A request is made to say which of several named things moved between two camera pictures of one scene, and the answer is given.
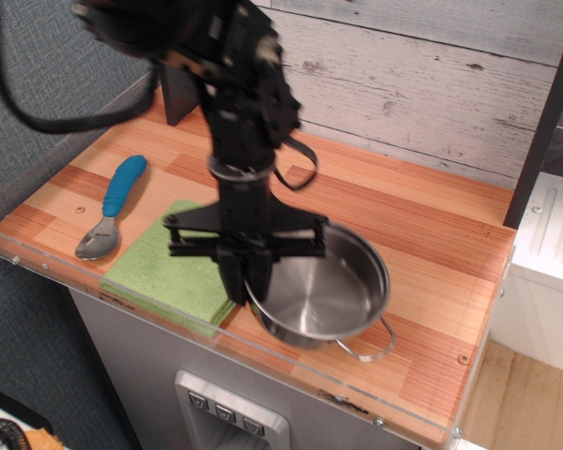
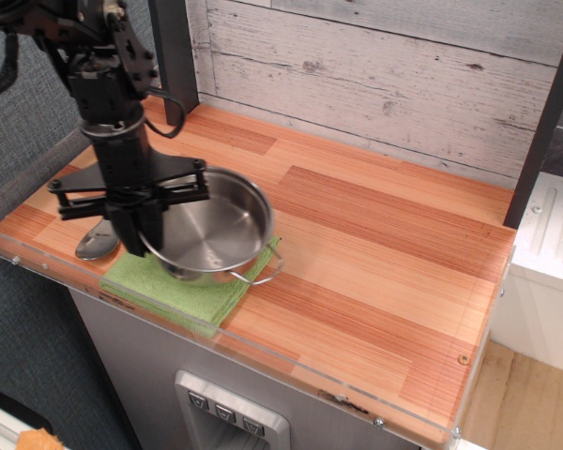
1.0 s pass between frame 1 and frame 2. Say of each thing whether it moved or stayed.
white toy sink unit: stayed
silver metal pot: moved
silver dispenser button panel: stayed
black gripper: moved
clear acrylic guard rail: stayed
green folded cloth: stayed
